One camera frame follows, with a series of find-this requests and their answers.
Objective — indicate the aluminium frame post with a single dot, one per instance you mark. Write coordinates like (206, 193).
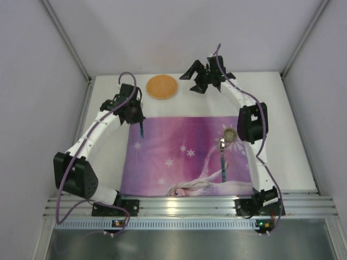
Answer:
(318, 13)
(48, 8)

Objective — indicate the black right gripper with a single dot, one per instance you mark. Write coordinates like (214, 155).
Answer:
(204, 76)

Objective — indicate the small grey cup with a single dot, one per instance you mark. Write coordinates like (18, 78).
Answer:
(230, 135)

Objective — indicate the aluminium mounting rail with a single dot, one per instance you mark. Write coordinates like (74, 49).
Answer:
(296, 205)

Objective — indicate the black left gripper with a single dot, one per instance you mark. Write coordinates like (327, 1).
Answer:
(134, 115)

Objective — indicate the white slotted cable duct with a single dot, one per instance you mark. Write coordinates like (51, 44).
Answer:
(166, 224)

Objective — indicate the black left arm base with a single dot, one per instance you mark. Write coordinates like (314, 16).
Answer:
(122, 207)

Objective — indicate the right aluminium frame post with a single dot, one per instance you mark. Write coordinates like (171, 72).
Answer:
(318, 13)

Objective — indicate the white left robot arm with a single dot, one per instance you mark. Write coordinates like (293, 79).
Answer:
(73, 170)

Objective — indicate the fork with teal handle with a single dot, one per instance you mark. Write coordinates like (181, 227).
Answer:
(141, 130)

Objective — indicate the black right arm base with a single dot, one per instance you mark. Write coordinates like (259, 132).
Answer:
(263, 203)

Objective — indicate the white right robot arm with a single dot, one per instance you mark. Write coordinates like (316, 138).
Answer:
(251, 128)

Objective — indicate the spoon with teal handle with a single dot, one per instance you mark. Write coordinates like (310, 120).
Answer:
(222, 147)

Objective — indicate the purple Frozen placemat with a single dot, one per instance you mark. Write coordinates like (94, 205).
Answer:
(180, 156)

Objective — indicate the left aluminium frame post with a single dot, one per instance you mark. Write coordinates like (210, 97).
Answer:
(48, 8)

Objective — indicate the round wooden plate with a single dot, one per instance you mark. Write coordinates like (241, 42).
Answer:
(162, 87)

